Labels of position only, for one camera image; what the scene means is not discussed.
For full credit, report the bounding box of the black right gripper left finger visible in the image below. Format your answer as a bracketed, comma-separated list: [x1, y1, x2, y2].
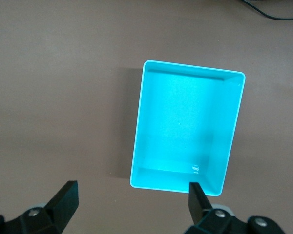
[0, 180, 79, 234]

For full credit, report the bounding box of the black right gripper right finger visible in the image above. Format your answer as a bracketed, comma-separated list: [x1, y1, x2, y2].
[185, 182, 286, 234]

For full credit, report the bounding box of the turquoise plastic bin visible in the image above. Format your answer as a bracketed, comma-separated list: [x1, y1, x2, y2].
[129, 59, 246, 197]

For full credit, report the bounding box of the long black loop cable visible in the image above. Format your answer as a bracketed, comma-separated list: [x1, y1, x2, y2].
[241, 0, 293, 21]

